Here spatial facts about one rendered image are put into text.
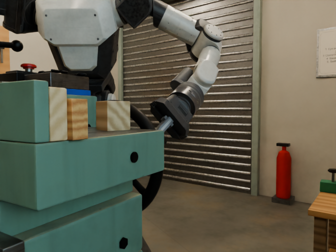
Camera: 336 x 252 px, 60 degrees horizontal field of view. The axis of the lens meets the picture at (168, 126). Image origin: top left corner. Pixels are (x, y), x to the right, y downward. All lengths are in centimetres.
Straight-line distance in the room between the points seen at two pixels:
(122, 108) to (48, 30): 73
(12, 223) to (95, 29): 81
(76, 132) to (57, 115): 2
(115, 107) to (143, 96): 374
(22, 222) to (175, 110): 49
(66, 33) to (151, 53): 310
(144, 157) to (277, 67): 299
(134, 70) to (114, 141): 398
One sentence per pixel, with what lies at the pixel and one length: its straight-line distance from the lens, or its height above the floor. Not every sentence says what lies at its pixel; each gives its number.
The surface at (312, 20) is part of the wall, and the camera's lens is 333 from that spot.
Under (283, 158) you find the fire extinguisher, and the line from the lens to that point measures 313.
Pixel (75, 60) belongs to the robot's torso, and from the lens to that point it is 112.
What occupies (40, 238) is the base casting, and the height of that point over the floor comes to 80.
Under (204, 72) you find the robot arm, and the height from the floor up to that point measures 104.
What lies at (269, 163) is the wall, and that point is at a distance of 335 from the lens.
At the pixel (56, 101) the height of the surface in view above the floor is 94.
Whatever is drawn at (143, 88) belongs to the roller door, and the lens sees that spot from 417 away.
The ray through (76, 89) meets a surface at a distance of 62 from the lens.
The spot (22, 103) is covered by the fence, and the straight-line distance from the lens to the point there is 29.
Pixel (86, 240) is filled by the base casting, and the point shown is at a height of 77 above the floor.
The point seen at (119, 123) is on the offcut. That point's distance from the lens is 42.
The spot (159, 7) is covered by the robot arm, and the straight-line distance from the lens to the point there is 109.
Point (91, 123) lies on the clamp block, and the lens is 63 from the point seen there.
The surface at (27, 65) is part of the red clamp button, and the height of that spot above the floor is 102.
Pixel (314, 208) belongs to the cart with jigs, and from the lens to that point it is 138.
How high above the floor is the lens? 93
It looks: 3 degrees down
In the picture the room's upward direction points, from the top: straight up
